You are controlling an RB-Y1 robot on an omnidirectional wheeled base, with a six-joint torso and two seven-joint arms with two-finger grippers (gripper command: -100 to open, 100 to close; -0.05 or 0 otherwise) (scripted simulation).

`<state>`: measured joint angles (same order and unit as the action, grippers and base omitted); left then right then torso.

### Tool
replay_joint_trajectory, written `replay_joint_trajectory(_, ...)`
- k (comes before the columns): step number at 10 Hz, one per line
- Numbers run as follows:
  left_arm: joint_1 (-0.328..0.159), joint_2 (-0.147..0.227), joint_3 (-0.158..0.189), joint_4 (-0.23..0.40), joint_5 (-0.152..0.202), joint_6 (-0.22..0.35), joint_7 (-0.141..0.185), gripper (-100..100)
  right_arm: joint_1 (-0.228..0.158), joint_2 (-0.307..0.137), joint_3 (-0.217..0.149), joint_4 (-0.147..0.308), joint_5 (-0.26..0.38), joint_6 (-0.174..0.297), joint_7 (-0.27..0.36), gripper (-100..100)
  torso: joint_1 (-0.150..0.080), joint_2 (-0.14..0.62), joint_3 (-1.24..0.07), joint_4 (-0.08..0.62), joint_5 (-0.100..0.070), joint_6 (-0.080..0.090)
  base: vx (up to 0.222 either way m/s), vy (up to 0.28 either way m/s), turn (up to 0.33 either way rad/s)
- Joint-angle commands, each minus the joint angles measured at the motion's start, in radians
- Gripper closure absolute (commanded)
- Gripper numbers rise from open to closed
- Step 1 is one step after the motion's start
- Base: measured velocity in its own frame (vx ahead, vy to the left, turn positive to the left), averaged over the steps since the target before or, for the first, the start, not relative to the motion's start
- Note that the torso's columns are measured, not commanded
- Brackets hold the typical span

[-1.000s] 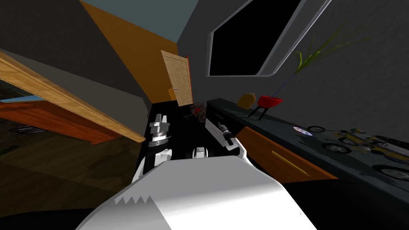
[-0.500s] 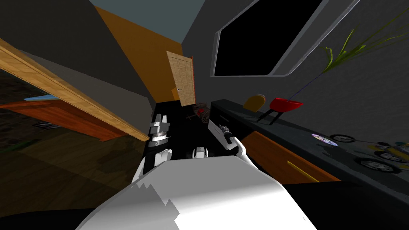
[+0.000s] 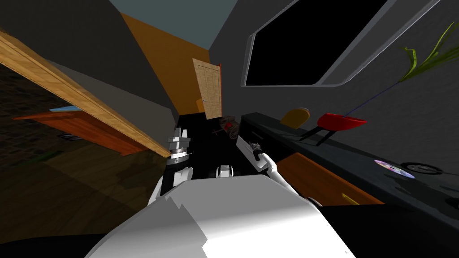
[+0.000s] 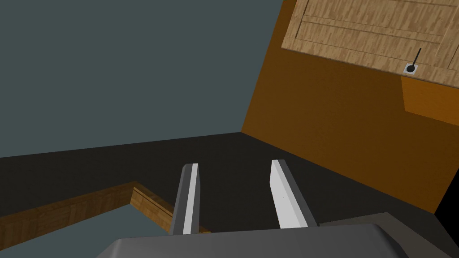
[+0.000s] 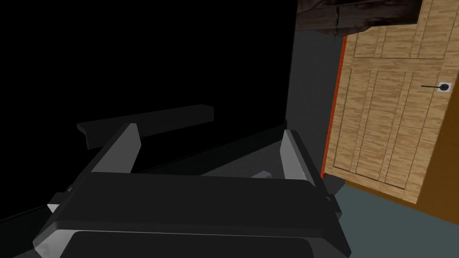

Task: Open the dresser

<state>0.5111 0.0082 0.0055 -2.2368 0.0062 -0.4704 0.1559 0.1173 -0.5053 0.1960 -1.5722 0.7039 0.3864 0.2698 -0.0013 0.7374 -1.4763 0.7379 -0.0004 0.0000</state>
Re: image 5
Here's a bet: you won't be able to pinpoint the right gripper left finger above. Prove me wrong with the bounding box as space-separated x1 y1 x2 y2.
91 123 141 174

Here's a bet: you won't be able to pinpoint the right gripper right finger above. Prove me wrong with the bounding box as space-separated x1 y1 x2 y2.
280 129 322 188

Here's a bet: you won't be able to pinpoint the dark long shelf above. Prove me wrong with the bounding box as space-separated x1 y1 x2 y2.
76 104 215 150

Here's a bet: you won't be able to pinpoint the light wooden door leaf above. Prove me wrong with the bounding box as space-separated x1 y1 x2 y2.
324 0 459 205

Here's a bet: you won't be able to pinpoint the black lever door handle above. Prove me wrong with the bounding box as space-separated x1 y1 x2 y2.
421 82 452 93

